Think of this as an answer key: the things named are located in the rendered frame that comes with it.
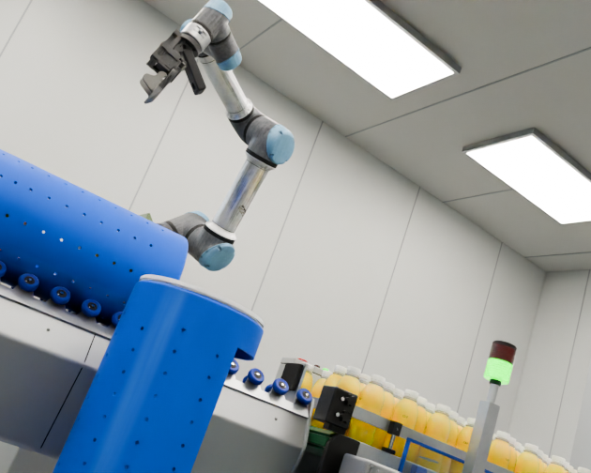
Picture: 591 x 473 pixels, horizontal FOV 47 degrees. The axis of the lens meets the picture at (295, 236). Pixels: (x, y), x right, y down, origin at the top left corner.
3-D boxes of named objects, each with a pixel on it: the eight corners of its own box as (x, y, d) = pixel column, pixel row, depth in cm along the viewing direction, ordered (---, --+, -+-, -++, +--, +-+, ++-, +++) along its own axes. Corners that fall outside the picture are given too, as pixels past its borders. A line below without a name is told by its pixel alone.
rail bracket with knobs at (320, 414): (306, 422, 172) (319, 384, 175) (329, 432, 174) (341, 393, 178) (325, 427, 163) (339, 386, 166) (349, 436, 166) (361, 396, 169)
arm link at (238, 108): (255, 118, 238) (197, 7, 200) (275, 130, 232) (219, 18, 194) (232, 140, 236) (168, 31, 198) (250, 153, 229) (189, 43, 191)
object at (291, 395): (270, 402, 190) (285, 359, 193) (278, 404, 191) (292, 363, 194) (286, 405, 181) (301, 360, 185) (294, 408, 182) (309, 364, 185)
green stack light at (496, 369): (477, 375, 176) (482, 358, 178) (495, 384, 179) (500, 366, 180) (495, 376, 171) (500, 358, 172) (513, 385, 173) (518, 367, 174)
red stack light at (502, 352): (482, 357, 178) (486, 343, 179) (500, 366, 180) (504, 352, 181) (500, 358, 172) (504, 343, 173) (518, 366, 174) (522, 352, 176)
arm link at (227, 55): (226, 48, 201) (212, 18, 192) (249, 60, 194) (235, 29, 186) (206, 64, 199) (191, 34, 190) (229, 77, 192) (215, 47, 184)
